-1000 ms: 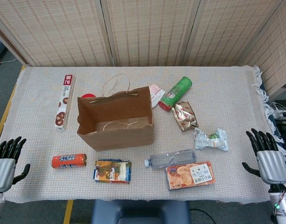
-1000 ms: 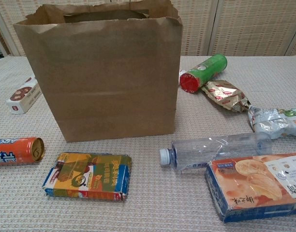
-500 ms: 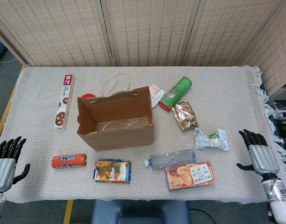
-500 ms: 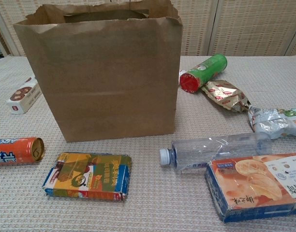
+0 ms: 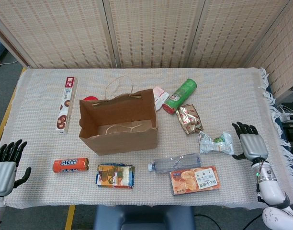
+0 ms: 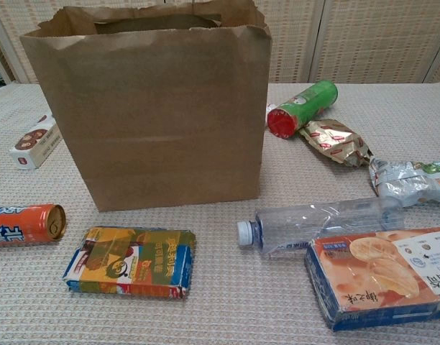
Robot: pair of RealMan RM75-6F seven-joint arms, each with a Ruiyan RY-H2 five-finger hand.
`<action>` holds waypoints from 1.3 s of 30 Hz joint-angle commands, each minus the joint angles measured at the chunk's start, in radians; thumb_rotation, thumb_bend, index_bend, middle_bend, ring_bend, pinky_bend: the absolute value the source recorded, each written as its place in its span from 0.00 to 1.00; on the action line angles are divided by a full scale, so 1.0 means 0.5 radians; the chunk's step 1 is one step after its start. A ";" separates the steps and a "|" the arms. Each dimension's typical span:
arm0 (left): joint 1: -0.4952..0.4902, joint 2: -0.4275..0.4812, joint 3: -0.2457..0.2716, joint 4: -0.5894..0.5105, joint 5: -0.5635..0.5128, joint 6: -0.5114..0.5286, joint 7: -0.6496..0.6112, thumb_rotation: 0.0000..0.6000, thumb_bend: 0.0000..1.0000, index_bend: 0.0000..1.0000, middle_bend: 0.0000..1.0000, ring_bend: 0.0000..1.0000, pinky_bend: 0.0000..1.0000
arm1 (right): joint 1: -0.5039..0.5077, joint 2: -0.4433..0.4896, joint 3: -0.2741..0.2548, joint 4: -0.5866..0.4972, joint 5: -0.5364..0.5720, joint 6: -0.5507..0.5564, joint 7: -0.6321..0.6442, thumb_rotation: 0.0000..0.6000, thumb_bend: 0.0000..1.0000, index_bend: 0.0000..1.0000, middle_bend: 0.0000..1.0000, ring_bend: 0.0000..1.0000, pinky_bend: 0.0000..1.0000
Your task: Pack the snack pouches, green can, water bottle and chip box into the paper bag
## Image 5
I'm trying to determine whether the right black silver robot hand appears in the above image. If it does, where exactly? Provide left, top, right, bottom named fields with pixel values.
left=231, top=121, right=269, bottom=162

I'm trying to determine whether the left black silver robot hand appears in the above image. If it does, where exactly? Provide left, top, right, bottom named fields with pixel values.
left=0, top=139, right=32, bottom=196

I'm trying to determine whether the white green snack packet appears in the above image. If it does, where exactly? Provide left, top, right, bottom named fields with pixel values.
left=198, top=131, right=235, bottom=156

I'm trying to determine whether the gold foil snack bag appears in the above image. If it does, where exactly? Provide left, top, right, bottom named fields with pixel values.
left=175, top=103, right=204, bottom=135

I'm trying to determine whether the orange biscuit box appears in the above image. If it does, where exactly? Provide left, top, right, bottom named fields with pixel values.
left=169, top=165, right=221, bottom=196

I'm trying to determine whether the clear plastic water bottle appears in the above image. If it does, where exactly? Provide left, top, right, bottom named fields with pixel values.
left=147, top=152, right=202, bottom=174

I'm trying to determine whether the green chips can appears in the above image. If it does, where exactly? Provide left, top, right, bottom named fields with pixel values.
left=162, top=78, right=198, bottom=115

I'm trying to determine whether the brown paper bag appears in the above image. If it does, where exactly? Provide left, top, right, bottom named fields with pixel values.
left=79, top=75, right=159, bottom=156

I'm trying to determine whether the black box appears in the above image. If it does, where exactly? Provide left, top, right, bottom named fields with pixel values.
left=282, top=121, right=293, bottom=144

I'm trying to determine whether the white power strip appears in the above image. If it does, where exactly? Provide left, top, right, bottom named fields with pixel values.
left=278, top=105, right=293, bottom=123

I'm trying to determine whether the white woven tablecloth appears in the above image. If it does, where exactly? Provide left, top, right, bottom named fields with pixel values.
left=4, top=67, right=293, bottom=209

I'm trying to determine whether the yellow floor tape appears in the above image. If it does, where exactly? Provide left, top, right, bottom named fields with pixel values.
left=64, top=205, right=76, bottom=230
left=0, top=68, right=26, bottom=154

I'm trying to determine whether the orange snack can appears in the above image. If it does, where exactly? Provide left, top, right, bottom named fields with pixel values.
left=52, top=157, right=90, bottom=173

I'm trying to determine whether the beige woven screen panel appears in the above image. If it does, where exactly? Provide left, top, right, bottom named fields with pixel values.
left=186, top=0, right=291, bottom=69
left=0, top=0, right=117, bottom=69
left=246, top=0, right=293, bottom=99
left=104, top=0, right=206, bottom=69

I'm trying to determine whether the long white cookie box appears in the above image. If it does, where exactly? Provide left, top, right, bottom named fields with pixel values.
left=55, top=76, right=79, bottom=135

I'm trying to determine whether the white pink snack packet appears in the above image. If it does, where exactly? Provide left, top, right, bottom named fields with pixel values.
left=153, top=86, right=170, bottom=111

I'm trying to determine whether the colourful taped snack box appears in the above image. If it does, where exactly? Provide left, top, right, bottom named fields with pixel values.
left=95, top=163, right=135, bottom=189

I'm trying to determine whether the dark blue padded seat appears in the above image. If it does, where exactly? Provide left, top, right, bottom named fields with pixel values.
left=93, top=205, right=196, bottom=230

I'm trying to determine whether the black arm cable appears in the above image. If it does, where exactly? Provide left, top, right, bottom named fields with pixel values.
left=193, top=177, right=266, bottom=230

